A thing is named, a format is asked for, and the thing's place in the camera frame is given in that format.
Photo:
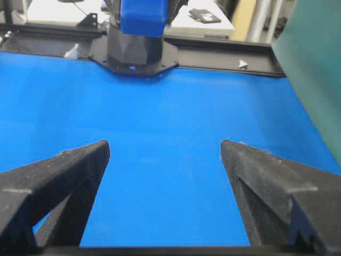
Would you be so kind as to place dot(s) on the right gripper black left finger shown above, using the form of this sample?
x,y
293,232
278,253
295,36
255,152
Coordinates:
x,y
48,203

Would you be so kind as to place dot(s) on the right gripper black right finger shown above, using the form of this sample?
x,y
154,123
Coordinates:
x,y
282,202

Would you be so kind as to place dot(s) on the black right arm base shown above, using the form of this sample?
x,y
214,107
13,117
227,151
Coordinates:
x,y
134,43

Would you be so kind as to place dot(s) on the blue table mat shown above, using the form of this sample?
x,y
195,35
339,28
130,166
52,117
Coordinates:
x,y
165,184

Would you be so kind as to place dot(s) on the teal green backdrop curtain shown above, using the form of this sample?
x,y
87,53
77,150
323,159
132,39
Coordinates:
x,y
308,51

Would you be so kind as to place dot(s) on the white table behind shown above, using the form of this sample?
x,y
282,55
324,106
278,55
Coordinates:
x,y
69,14

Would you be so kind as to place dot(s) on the black flat device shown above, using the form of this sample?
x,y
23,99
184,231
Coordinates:
x,y
203,16

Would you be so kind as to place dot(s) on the black aluminium frame rail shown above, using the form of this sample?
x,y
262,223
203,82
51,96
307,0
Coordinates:
x,y
181,52

